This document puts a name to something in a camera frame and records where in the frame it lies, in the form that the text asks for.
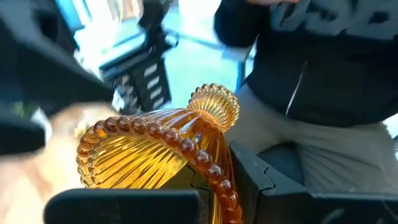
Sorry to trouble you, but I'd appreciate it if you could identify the amber ribbed glass candle holder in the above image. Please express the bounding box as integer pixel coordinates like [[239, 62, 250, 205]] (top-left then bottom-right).
[[76, 82, 244, 224]]

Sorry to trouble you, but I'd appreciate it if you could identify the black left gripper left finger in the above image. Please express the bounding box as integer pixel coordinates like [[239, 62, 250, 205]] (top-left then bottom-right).
[[43, 164, 216, 224]]

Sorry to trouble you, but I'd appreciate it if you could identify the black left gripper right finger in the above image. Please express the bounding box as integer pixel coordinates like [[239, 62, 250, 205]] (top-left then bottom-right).
[[228, 139, 398, 224]]

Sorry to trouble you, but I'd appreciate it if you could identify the person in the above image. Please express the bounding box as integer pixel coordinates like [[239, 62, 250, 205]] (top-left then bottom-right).
[[213, 0, 398, 195]]

